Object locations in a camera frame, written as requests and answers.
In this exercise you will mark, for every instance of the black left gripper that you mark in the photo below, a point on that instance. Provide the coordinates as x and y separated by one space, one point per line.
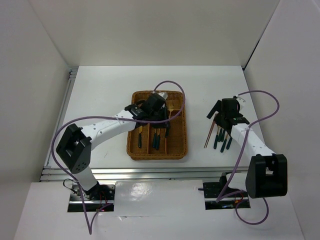
163 110

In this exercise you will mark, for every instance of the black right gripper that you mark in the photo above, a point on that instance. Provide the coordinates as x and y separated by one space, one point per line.
218 107

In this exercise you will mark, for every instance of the gold fork green handle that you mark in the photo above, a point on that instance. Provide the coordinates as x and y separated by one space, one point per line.
170 108

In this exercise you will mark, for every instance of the gold knife green handle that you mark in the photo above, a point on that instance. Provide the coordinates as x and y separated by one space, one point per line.
140 137

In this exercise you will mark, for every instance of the gold spoon pile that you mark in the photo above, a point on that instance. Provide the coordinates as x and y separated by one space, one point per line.
217 138

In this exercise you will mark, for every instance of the gold spoon green handle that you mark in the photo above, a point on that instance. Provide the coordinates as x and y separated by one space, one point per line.
158 137
154 141

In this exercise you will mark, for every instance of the gold knife pile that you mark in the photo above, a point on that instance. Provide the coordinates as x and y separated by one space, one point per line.
221 135

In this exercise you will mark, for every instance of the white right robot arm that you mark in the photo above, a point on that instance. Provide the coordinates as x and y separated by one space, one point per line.
267 174

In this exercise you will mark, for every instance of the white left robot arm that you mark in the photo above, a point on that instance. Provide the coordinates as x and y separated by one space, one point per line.
77 143

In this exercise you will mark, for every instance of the brown wicker cutlery tray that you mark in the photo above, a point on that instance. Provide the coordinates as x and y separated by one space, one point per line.
174 147

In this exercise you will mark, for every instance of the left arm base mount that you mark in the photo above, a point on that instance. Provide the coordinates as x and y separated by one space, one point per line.
102 197

